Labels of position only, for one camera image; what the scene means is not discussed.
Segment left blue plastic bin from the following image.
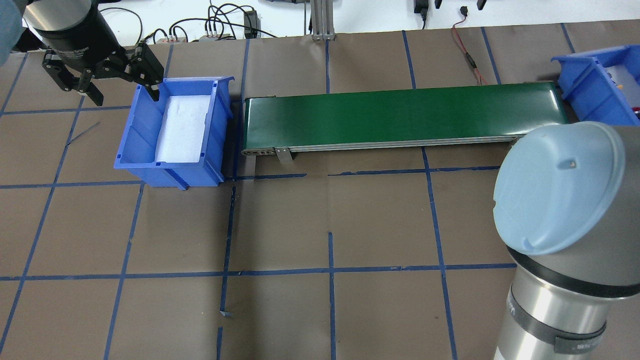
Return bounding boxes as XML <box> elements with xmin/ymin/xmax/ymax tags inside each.
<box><xmin>113</xmin><ymin>76</ymin><xmax>234</xmax><ymax>191</ymax></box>

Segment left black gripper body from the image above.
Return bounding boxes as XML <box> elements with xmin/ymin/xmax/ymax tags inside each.
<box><xmin>41</xmin><ymin>7</ymin><xmax>165</xmax><ymax>93</ymax></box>

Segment aluminium frame post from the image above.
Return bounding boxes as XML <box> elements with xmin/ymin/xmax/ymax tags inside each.
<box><xmin>309</xmin><ymin>0</ymin><xmax>336</xmax><ymax>41</ymax></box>

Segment red black conveyor cable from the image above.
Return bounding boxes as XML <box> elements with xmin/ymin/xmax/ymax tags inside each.
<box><xmin>451</xmin><ymin>5</ymin><xmax>488</xmax><ymax>86</ymax></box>

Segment white foam pad left bin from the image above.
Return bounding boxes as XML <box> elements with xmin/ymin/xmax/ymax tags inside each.
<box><xmin>155</xmin><ymin>95</ymin><xmax>211</xmax><ymax>164</ymax></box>

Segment white foam pad bin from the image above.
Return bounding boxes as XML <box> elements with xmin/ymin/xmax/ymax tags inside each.
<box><xmin>155</xmin><ymin>95</ymin><xmax>211</xmax><ymax>164</ymax></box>
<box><xmin>607</xmin><ymin>64</ymin><xmax>640</xmax><ymax>109</ymax></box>

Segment green conveyor belt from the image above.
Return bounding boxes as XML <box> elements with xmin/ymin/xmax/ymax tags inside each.
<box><xmin>242</xmin><ymin>82</ymin><xmax>569</xmax><ymax>156</ymax></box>

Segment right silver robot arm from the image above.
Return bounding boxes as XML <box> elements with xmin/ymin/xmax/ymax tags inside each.
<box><xmin>493</xmin><ymin>121</ymin><xmax>640</xmax><ymax>360</ymax></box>

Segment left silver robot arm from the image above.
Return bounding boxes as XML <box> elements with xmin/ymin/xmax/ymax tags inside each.
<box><xmin>1</xmin><ymin>0</ymin><xmax>164</xmax><ymax>106</ymax></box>

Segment white foam pad right bin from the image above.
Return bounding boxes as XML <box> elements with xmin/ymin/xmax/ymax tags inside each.
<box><xmin>607</xmin><ymin>64</ymin><xmax>640</xmax><ymax>109</ymax></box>

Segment blue plastic bin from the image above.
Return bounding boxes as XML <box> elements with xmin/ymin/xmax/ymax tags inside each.
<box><xmin>113</xmin><ymin>76</ymin><xmax>234</xmax><ymax>191</ymax></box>
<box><xmin>551</xmin><ymin>44</ymin><xmax>640</xmax><ymax>126</ymax></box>

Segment right blue plastic bin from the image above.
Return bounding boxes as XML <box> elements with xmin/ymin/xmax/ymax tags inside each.
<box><xmin>551</xmin><ymin>44</ymin><xmax>640</xmax><ymax>126</ymax></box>

